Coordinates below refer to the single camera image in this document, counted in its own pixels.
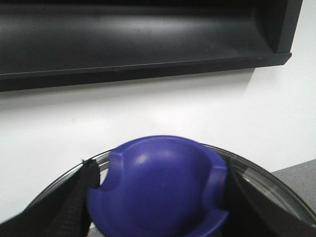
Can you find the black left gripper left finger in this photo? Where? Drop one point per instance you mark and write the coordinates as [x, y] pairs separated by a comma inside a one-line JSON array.
[[63, 213]]

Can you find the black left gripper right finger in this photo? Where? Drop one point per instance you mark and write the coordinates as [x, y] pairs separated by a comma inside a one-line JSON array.
[[251, 214]]

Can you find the glass lid with blue knob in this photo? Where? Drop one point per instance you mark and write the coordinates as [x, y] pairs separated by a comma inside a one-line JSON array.
[[168, 186]]

